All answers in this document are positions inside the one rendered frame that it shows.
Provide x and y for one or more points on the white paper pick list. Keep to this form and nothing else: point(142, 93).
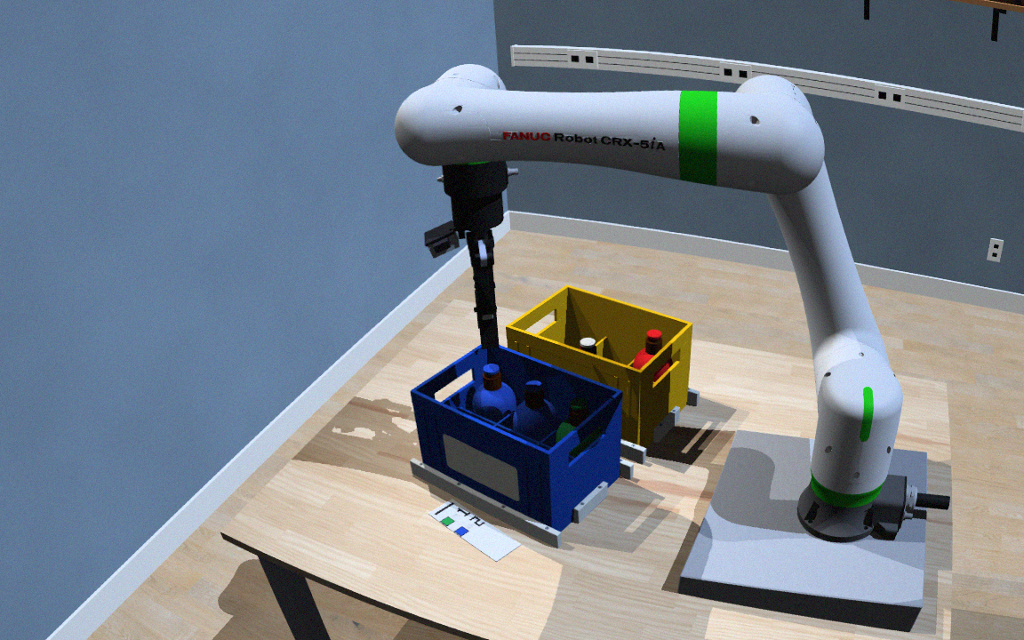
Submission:
point(474, 530)

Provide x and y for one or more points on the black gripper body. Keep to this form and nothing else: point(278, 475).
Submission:
point(478, 216)

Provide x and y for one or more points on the green bottle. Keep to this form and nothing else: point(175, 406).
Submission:
point(578, 412)

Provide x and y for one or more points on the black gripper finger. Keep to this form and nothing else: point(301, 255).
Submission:
point(486, 294)
point(468, 235)

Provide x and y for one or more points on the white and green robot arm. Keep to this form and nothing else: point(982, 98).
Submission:
point(768, 144)

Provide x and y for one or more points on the yellow divided crate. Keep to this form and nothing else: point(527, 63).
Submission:
point(620, 330)

